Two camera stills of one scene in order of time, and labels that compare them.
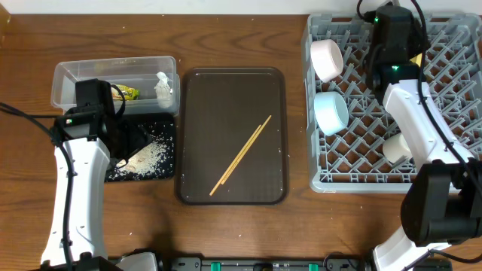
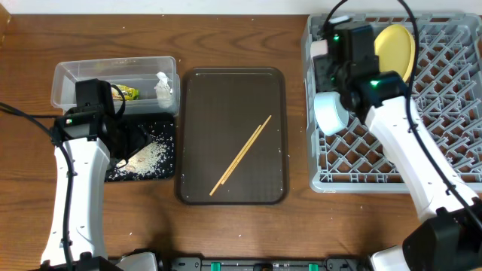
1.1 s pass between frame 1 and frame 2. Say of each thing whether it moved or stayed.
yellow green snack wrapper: stayed
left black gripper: stayed
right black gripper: moved
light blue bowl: stayed
